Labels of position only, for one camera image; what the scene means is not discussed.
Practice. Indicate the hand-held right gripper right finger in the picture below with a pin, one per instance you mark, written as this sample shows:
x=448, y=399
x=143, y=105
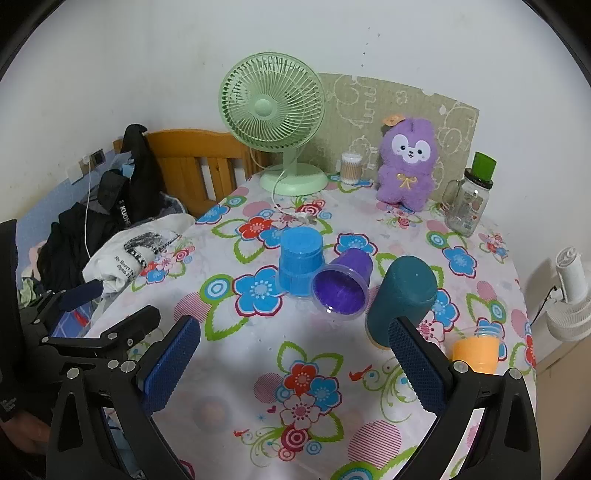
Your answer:
x=415, y=369

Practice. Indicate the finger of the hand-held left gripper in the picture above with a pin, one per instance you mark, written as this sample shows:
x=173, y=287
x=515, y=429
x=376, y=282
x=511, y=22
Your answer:
x=83, y=294
x=134, y=325

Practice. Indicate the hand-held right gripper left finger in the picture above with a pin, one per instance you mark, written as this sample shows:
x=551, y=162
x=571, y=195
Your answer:
x=170, y=369

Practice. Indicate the orange cup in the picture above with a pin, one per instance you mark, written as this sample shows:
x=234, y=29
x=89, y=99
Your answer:
x=475, y=355

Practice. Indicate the teal cup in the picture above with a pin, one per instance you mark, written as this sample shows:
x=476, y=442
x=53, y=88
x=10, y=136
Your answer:
x=406, y=290

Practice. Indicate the purple cup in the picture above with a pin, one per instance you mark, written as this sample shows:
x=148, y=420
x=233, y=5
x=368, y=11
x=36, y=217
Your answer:
x=341, y=286

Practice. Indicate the blue cup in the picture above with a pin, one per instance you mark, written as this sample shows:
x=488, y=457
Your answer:
x=299, y=263

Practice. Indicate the black clothing pile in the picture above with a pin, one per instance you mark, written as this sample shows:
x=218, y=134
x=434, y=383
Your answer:
x=69, y=235

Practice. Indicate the white printed shirt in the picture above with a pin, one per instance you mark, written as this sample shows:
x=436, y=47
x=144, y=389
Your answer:
x=134, y=249

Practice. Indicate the floral tablecloth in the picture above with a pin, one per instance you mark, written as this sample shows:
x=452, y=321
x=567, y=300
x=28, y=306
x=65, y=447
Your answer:
x=258, y=350

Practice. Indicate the black bag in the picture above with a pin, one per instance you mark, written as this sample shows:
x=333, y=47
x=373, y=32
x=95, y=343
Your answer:
x=136, y=184

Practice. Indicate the white clip fan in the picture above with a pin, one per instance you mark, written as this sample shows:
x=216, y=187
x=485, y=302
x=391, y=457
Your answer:
x=570, y=295

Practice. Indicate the wooden bed headboard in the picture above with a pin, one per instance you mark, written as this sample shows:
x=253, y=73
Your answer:
x=194, y=161

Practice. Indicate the glass jar with green lid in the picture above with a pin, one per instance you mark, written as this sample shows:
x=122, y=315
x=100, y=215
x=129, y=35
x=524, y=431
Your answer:
x=468, y=203

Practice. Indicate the purple plush toy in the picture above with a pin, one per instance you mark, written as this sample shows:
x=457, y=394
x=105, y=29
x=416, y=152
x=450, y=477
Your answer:
x=406, y=184

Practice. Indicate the cotton swab jar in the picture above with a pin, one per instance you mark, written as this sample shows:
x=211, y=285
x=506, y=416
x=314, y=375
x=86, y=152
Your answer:
x=352, y=168

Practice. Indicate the green desk fan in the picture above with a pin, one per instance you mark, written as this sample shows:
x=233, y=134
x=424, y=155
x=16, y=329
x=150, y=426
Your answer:
x=265, y=108

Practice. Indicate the patterned beige board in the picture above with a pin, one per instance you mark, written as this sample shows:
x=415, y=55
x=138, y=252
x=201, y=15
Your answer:
x=360, y=106

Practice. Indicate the wall socket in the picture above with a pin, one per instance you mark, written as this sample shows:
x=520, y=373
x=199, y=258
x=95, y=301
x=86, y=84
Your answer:
x=98, y=158

